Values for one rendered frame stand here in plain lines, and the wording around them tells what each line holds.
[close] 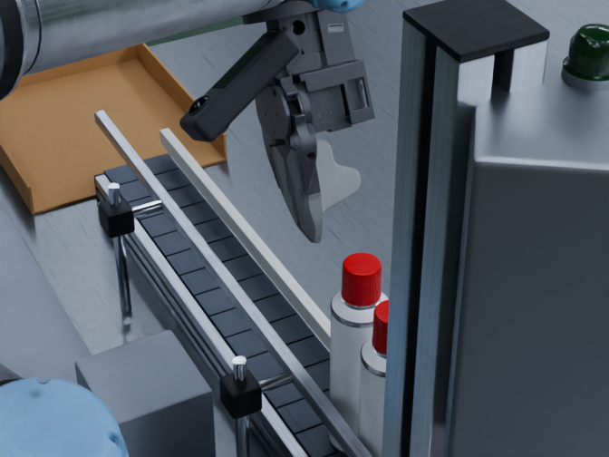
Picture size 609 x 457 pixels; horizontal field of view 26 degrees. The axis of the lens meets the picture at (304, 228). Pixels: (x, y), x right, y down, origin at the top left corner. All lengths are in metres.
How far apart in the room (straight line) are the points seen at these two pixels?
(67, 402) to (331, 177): 0.32
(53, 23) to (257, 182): 0.90
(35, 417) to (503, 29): 0.55
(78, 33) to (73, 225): 0.82
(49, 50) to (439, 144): 0.29
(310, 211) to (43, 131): 0.70
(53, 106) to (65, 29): 1.05
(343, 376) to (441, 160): 0.60
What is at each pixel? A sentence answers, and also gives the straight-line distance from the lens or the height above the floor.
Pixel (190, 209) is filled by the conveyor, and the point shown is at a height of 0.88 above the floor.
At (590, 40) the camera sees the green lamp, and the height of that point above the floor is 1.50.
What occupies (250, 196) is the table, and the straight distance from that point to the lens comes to 1.63.
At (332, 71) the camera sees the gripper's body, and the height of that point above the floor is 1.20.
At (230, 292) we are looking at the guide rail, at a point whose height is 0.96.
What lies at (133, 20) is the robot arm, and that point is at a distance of 0.82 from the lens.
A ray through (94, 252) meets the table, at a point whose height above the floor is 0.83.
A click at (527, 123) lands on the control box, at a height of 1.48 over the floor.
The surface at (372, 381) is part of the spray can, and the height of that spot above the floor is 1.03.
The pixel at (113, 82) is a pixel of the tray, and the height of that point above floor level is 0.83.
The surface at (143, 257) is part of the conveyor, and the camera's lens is 1.49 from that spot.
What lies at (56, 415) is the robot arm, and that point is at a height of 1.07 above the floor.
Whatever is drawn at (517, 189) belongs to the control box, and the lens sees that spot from 0.53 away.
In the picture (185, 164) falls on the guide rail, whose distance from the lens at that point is 1.54.
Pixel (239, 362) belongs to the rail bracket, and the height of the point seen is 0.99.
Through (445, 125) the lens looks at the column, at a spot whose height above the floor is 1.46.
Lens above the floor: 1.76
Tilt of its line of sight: 36 degrees down
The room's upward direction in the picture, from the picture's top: straight up
